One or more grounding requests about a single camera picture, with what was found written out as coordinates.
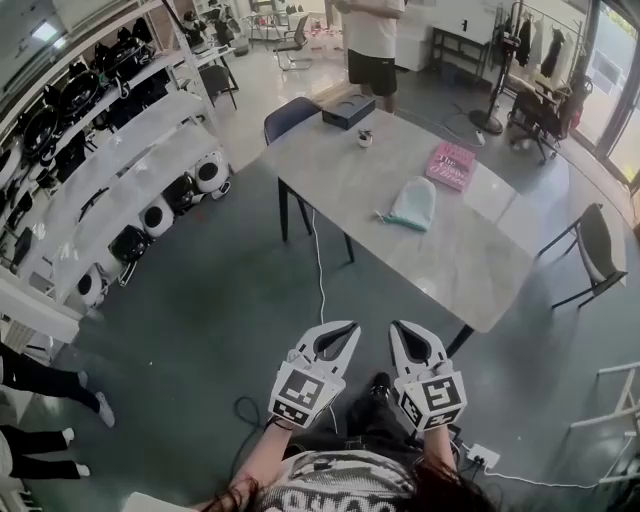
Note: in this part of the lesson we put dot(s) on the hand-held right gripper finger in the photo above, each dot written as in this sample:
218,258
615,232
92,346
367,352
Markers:
434,347
400,352

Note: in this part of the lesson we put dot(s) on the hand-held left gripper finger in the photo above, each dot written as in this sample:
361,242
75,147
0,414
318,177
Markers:
347,352
310,342

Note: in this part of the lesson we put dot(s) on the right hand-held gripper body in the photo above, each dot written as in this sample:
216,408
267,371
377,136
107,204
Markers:
435,400

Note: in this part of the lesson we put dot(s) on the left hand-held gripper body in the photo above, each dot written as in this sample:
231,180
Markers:
300,395

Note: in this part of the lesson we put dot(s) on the mint green drawstring pouch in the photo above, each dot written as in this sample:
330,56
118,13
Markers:
414,202

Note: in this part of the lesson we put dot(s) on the person's right forearm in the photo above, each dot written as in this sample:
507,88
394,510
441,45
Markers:
440,450

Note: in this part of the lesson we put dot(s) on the person's left forearm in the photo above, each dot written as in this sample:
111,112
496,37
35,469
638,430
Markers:
257,462

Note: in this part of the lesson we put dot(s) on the black wrist band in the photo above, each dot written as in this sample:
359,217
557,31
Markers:
278,424

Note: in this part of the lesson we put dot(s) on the person's black shoe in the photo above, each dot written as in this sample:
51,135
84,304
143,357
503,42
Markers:
381,385

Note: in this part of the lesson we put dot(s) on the person's black trousers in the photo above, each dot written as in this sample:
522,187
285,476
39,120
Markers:
375,425

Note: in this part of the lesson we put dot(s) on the white power strip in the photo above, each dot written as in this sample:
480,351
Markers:
480,137
483,455

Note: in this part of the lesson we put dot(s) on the person's patterned shirt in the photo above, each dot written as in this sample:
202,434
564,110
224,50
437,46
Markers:
340,480

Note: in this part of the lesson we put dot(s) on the pink book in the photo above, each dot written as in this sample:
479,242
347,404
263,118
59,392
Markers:
451,165

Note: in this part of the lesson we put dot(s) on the white round robot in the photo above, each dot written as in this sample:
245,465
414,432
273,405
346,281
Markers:
156,217
90,287
210,172

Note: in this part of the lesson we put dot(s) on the black round robot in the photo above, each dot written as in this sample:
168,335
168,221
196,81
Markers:
129,245
179,194

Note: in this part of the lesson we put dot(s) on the small white plant pot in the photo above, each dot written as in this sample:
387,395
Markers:
365,140

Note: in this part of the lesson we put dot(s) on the blue chair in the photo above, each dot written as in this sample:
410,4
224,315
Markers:
287,117

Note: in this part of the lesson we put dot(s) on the dark blue box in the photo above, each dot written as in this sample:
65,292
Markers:
347,111

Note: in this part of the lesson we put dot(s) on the black office chair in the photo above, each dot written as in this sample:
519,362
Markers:
537,117

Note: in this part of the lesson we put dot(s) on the black floor fan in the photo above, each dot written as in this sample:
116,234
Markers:
492,100

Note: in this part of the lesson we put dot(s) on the white shelf rack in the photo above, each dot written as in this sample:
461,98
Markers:
125,165

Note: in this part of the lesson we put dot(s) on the metal cantilever chair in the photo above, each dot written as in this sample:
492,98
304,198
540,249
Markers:
295,40

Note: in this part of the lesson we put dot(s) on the white desk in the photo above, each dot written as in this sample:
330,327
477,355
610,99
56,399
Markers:
215,52

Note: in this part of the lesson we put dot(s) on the clothes rack with garments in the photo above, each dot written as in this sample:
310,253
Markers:
550,45

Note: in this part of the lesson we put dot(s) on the pile of black equipment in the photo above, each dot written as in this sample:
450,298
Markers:
75,95

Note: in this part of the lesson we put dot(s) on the white metal frame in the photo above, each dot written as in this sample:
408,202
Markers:
620,410

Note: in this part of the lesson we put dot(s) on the grey chair with black frame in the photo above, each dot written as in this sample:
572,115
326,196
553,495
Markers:
602,240

